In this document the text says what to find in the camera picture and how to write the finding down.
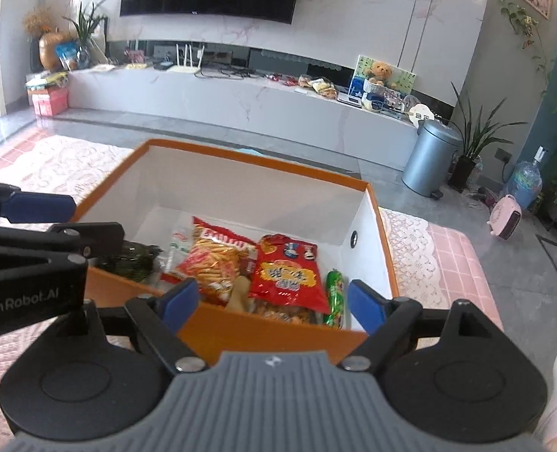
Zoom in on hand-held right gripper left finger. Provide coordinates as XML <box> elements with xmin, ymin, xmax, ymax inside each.
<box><xmin>83</xmin><ymin>278</ymin><xmax>204</xmax><ymax>373</ymax></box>

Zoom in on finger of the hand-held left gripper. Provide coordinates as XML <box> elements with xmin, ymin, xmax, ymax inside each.
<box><xmin>0</xmin><ymin>173</ymin><xmax>78</xmax><ymax>225</ymax></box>
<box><xmin>0</xmin><ymin>221</ymin><xmax>125</xmax><ymax>275</ymax></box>

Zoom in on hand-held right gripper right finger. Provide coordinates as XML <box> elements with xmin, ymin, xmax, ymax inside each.
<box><xmin>337</xmin><ymin>279</ymin><xmax>498</xmax><ymax>373</ymax></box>

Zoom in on green sausage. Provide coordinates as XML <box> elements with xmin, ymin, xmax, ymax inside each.
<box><xmin>324</xmin><ymin>268</ymin><xmax>346</xmax><ymax>329</ymax></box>

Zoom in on dark green pickle packet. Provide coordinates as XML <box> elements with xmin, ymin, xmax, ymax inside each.
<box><xmin>92</xmin><ymin>240</ymin><xmax>167</xmax><ymax>286</ymax></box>

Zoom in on red yellow fries snack packet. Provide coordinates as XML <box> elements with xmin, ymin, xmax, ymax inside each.
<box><xmin>175</xmin><ymin>217</ymin><xmax>260</xmax><ymax>306</ymax></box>

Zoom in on clear nut snack packet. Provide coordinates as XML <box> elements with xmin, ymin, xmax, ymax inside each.
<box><xmin>224</xmin><ymin>264</ymin><xmax>260</xmax><ymax>314</ymax></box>

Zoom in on white packet with green label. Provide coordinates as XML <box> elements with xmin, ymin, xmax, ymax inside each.
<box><xmin>158</xmin><ymin>226</ymin><xmax>199</xmax><ymax>275</ymax></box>

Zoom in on red cracker snack packet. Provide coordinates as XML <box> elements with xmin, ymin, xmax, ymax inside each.
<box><xmin>247</xmin><ymin>233</ymin><xmax>332</xmax><ymax>325</ymax></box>

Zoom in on orange cardboard box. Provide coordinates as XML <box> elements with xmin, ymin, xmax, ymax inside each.
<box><xmin>69</xmin><ymin>139</ymin><xmax>400</xmax><ymax>366</ymax></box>

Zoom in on pink checked mat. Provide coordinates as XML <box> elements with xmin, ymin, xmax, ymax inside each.
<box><xmin>0</xmin><ymin>132</ymin><xmax>506</xmax><ymax>355</ymax></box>

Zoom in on red cardboard box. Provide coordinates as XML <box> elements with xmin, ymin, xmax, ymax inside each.
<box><xmin>31</xmin><ymin>86</ymin><xmax>70</xmax><ymax>116</ymax></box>

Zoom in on gold round vase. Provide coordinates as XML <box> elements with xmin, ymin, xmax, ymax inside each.
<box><xmin>38</xmin><ymin>31</ymin><xmax>72</xmax><ymax>73</ymax></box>

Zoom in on grey pedal trash can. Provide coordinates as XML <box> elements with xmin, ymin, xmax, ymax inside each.
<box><xmin>401</xmin><ymin>119</ymin><xmax>462</xmax><ymax>197</ymax></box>

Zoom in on pink space heater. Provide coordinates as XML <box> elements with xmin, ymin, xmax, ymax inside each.
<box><xmin>486</xmin><ymin>193</ymin><xmax>524</xmax><ymax>241</ymax></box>

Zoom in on long-leaf potted plant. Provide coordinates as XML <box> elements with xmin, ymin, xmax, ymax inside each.
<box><xmin>443</xmin><ymin>80</ymin><xmax>530</xmax><ymax>194</ymax></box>

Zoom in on marble television console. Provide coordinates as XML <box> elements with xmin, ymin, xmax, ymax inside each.
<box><xmin>66</xmin><ymin>40</ymin><xmax>449</xmax><ymax>163</ymax></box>

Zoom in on green plant in glass vase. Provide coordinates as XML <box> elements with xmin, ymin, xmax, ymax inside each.
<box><xmin>62</xmin><ymin>0</ymin><xmax>114</xmax><ymax>69</ymax></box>

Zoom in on dried yellow flowers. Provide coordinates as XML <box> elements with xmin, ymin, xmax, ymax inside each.
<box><xmin>23</xmin><ymin>6</ymin><xmax>56</xmax><ymax>39</ymax></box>

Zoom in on white router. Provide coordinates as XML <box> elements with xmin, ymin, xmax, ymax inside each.
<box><xmin>167</xmin><ymin>43</ymin><xmax>205</xmax><ymax>76</ymax></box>

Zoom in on blue water jug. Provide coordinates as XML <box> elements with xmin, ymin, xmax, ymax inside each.
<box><xmin>506</xmin><ymin>147</ymin><xmax>545</xmax><ymax>214</ymax></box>

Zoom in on pile of snack packets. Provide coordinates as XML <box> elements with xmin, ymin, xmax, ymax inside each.
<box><xmin>264</xmin><ymin>73</ymin><xmax>340</xmax><ymax>101</ymax></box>

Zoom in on teddy bear picture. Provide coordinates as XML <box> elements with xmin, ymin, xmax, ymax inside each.
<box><xmin>348</xmin><ymin>54</ymin><xmax>418</xmax><ymax>107</ymax></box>

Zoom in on hanging trailing vine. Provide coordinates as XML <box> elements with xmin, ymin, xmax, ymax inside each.
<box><xmin>497</xmin><ymin>0</ymin><xmax>557</xmax><ymax>101</ymax></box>

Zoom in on black cable bundle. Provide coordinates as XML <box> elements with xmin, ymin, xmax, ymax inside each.
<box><xmin>200</xmin><ymin>63</ymin><xmax>261</xmax><ymax>79</ymax></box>

